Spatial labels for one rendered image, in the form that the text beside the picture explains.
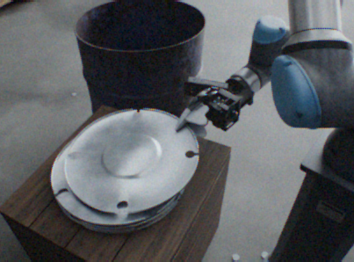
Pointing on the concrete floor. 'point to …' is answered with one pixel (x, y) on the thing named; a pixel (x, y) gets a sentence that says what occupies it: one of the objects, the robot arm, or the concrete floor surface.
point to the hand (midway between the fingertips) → (177, 127)
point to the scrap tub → (140, 53)
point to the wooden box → (194, 220)
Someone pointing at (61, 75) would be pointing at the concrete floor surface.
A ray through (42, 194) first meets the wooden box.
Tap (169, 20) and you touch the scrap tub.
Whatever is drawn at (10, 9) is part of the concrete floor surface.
